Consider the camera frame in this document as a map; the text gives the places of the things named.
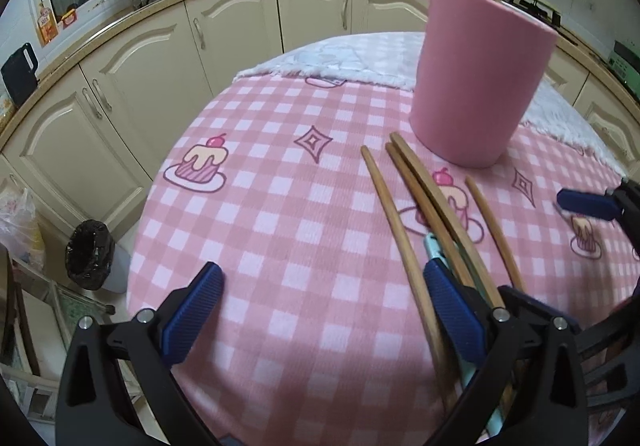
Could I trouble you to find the bundle of wooden chopsticks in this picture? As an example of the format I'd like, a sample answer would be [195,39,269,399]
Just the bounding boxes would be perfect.
[361,132,507,413]

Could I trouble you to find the trash bin with black bag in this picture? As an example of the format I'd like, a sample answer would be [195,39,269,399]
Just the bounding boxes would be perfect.
[65,220,132,295]

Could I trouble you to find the pink checked tablecloth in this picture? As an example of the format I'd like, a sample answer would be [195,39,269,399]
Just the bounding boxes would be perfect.
[125,30,640,446]

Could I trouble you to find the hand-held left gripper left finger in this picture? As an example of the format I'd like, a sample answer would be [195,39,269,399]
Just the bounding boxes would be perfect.
[55,262,224,446]

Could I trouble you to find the white fluffy cloth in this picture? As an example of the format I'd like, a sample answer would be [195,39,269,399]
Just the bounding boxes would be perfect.
[235,32,629,177]

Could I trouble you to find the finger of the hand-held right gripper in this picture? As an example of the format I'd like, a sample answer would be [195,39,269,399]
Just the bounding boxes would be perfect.
[556,188,621,223]
[577,275,640,411]

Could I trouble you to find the white storage rack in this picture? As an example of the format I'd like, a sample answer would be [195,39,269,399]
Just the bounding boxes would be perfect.
[0,246,117,428]

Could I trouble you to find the pink cup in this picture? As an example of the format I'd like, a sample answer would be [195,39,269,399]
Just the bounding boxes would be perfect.
[409,0,557,169]

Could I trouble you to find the mint green utensil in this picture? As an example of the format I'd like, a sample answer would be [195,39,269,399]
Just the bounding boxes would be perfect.
[422,232,503,440]

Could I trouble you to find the plastic bag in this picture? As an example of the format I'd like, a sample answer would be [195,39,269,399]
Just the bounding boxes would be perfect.
[0,186,44,273]

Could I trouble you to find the cream lower cabinets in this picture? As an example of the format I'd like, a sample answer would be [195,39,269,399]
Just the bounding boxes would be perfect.
[0,0,640,227]

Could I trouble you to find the orange bottle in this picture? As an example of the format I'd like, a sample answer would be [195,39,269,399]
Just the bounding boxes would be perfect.
[37,0,60,47]

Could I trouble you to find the green kitchen appliance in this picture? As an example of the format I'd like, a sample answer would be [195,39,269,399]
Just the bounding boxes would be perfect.
[610,40,640,102]

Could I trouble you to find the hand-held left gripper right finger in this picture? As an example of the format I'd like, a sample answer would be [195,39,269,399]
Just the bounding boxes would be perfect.
[422,258,589,446]

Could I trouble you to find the black kettle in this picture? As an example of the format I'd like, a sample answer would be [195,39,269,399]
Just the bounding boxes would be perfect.
[0,43,40,108]

